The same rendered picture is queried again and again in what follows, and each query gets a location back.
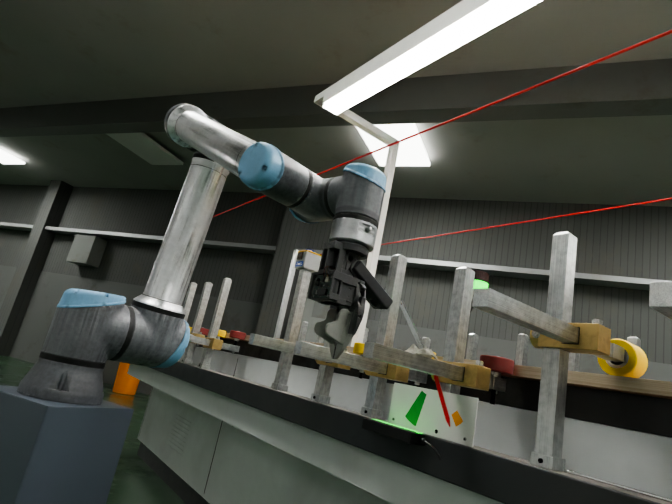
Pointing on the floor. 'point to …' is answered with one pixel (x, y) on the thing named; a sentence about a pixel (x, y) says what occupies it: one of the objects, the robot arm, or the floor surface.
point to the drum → (125, 384)
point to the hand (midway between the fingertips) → (338, 352)
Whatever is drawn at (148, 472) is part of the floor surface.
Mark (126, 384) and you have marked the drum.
